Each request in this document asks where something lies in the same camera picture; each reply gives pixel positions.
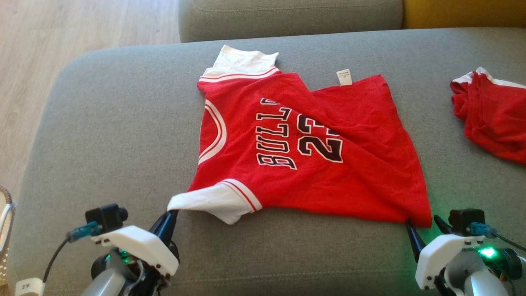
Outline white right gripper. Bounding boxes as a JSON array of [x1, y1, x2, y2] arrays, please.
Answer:
[[406, 215, 484, 291]]

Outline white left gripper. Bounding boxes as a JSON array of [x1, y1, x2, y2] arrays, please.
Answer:
[[91, 210, 180, 277]]

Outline red basketball jersey white sleeves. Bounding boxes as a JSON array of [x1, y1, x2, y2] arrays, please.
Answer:
[[167, 44, 433, 228]]

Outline red shorts white trim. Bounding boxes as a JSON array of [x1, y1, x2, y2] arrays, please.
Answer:
[[450, 67, 526, 165]]

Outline large grey sofa ottoman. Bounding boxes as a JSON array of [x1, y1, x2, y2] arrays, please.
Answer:
[[8, 28, 526, 296]]

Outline cream perforated laundry basket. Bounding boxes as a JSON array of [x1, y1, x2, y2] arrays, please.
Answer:
[[0, 186, 16, 288]]

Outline yellow sofa back cushion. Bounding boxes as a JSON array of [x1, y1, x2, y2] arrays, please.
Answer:
[[403, 0, 526, 29]]

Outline grey sofa seat cushion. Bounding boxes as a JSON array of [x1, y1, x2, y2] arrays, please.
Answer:
[[179, 0, 404, 43]]

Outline right camera cable teal plug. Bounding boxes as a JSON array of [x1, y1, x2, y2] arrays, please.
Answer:
[[471, 222, 526, 252]]

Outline camera cable teal plug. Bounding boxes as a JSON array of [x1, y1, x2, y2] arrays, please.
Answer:
[[42, 222, 102, 284], [471, 222, 526, 252]]

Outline left camera cable teal plug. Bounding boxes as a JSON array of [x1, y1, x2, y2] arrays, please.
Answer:
[[42, 222, 102, 284]]

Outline white cable label tag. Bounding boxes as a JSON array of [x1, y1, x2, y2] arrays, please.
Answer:
[[16, 278, 45, 296]]

